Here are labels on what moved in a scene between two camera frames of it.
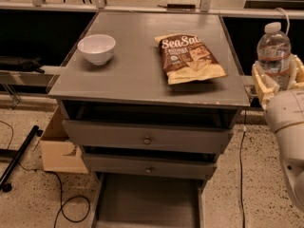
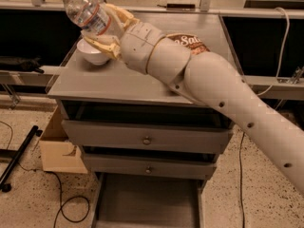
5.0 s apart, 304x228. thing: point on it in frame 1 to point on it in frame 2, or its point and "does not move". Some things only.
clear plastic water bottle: (273, 53) to (85, 10)
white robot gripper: (286, 109) to (139, 45)
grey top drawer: (146, 136) does not move
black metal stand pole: (6, 186) does not move
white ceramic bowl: (97, 47) does not move
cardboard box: (59, 153) does not move
